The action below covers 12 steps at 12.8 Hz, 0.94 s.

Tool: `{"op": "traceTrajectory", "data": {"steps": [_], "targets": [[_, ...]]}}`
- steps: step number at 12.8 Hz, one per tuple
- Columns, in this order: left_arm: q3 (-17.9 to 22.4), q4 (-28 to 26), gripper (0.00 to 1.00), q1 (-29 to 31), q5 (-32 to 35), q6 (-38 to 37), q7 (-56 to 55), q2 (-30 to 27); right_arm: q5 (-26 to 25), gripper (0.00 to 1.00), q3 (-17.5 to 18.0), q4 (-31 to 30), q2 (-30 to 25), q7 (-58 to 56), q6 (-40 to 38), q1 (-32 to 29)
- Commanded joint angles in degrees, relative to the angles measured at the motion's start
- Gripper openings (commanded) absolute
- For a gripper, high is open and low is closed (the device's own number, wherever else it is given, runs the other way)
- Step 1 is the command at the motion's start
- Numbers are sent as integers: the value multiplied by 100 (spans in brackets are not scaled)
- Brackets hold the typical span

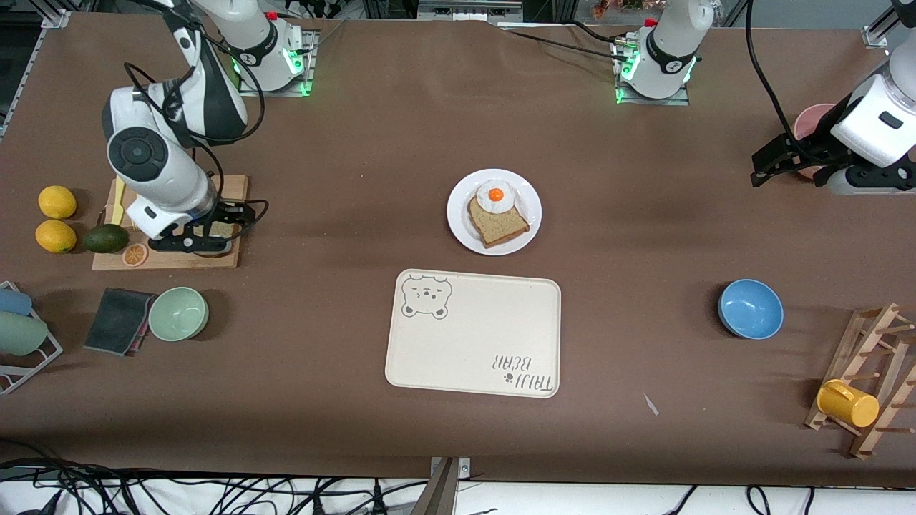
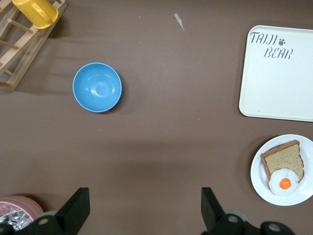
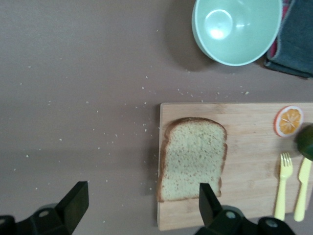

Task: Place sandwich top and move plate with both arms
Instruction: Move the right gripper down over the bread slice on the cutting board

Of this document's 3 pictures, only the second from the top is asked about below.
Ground yellow plastic mug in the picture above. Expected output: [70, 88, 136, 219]
[12, 0, 59, 30]

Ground brown bread slice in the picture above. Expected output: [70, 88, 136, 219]
[260, 139, 306, 184]

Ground small grey tape scrap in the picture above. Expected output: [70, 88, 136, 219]
[174, 12, 185, 31]

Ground toy fried egg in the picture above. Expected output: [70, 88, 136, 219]
[268, 168, 299, 197]

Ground blue bowl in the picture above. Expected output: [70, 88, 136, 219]
[72, 62, 122, 114]

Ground white round plate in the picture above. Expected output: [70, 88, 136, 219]
[250, 134, 313, 206]

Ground wooden peg drying rack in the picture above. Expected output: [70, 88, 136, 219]
[0, 0, 68, 92]

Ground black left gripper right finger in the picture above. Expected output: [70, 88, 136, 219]
[201, 187, 225, 233]

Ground pink bowl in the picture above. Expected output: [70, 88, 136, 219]
[0, 195, 45, 232]

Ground cream bear print tray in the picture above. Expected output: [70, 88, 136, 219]
[238, 24, 313, 122]

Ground clear crinkled plastic pieces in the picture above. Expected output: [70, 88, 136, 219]
[0, 205, 34, 232]

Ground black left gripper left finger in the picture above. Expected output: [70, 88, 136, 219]
[55, 187, 90, 235]

